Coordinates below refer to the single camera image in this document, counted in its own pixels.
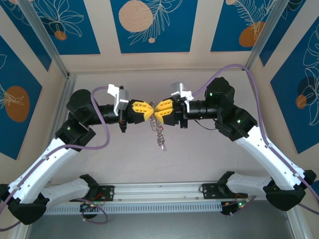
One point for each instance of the aluminium mounting rail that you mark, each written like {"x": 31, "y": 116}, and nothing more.
{"x": 159, "y": 191}

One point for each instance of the black left controller board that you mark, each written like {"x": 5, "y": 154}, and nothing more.
{"x": 86, "y": 206}

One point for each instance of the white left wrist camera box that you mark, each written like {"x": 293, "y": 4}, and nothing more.
{"x": 123, "y": 98}

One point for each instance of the black right controller board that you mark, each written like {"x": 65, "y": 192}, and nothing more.
{"x": 228, "y": 209}

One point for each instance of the aluminium side rail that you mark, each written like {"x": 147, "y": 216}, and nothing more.
{"x": 68, "y": 82}

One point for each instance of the pale lilac key tag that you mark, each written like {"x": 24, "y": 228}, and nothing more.
{"x": 164, "y": 147}

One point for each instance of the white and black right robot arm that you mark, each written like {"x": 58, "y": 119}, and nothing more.
{"x": 274, "y": 159}

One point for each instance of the black controller board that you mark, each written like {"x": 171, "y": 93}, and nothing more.
{"x": 86, "y": 206}
{"x": 228, "y": 209}

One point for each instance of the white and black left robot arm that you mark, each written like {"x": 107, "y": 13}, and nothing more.
{"x": 42, "y": 164}

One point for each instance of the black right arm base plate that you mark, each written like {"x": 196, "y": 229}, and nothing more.
{"x": 208, "y": 191}

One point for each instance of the metal keyring disc with rings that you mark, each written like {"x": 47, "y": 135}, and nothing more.
{"x": 159, "y": 135}

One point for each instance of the aluminium corner post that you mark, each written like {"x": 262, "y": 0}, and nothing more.
{"x": 46, "y": 37}
{"x": 264, "y": 35}

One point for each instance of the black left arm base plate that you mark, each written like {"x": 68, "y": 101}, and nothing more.
{"x": 109, "y": 193}

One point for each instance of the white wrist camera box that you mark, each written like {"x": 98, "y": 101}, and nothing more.
{"x": 177, "y": 88}
{"x": 123, "y": 98}

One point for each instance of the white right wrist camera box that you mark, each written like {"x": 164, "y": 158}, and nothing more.
{"x": 177, "y": 88}

